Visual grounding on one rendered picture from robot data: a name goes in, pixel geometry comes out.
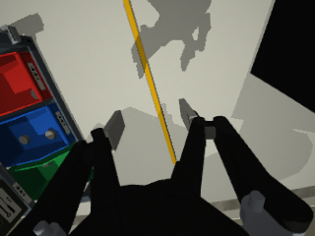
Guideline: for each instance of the red open bin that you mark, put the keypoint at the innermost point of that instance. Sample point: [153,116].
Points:
[16,83]

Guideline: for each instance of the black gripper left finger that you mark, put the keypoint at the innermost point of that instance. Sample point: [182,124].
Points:
[54,212]

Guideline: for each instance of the grey metal shelf rack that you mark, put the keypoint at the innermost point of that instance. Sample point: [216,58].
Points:
[25,43]

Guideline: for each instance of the yellow vertical bar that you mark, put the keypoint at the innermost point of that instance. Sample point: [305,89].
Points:
[148,75]

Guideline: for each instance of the green open bin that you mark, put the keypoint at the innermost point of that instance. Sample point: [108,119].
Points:
[33,177]

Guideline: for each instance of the grey round disc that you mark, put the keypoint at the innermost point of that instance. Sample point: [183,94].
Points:
[50,134]
[33,94]
[24,139]

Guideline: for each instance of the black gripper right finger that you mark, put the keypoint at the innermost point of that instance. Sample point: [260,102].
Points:
[268,208]

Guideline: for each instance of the blue bin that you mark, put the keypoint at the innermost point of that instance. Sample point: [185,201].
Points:
[33,124]

